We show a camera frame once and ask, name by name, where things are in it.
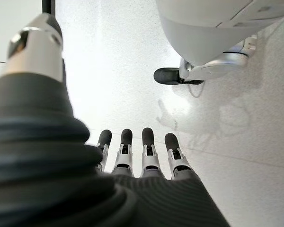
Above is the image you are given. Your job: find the black silver robot left hand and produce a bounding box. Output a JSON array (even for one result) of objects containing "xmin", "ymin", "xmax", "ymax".
[{"xmin": 0, "ymin": 12, "xmax": 231, "ymax": 227}]

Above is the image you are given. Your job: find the black robot left foot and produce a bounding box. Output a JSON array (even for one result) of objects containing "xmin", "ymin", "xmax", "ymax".
[{"xmin": 153, "ymin": 67, "xmax": 204, "ymax": 85}]

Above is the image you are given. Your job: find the dark vertical cabinet trim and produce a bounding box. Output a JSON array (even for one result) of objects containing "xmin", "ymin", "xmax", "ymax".
[{"xmin": 42, "ymin": 0, "xmax": 56, "ymax": 21}]

